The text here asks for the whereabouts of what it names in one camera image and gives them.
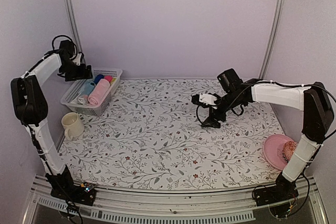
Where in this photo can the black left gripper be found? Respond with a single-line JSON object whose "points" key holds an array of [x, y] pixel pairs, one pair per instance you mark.
{"points": [[83, 74]]}

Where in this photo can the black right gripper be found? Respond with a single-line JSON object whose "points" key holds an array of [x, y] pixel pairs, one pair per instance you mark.
{"points": [[214, 121]]}

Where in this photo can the light blue towel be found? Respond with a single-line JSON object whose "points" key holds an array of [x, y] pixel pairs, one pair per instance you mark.
{"points": [[86, 89]]}

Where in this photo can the pink towel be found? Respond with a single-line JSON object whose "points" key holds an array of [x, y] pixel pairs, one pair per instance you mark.
{"points": [[109, 78], [99, 91]]}

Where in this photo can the white plastic basket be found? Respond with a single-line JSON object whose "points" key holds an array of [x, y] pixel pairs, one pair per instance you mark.
{"points": [[69, 98]]}

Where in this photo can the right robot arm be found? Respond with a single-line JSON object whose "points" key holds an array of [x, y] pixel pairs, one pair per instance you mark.
{"points": [[305, 111]]}

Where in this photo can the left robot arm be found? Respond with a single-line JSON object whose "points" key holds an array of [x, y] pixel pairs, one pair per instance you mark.
{"points": [[31, 107]]}

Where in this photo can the dark blue rolled towel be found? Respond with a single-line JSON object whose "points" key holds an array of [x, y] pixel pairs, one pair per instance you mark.
{"points": [[98, 78]]}

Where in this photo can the pink rolled towel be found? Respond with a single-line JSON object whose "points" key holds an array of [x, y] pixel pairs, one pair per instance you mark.
{"points": [[109, 78]]}

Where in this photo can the cream mug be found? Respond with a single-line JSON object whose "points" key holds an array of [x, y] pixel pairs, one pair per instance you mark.
{"points": [[73, 125]]}

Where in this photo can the floral tablecloth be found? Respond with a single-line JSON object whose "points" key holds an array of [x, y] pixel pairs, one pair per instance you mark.
{"points": [[150, 137]]}

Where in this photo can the pink plate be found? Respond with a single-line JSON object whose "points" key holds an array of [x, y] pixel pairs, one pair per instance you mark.
{"points": [[272, 149]]}

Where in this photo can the red patterned bowl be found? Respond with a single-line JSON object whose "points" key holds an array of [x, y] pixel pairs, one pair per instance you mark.
{"points": [[288, 150]]}

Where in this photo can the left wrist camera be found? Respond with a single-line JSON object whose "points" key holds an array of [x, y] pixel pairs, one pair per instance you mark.
{"points": [[78, 58]]}

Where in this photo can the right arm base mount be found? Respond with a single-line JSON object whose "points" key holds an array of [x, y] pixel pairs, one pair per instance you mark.
{"points": [[266, 195]]}

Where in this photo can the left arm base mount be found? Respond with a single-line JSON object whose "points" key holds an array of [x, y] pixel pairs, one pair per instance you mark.
{"points": [[73, 193]]}

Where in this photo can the front aluminium rail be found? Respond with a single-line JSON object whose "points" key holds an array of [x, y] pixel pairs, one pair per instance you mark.
{"points": [[228, 205]]}

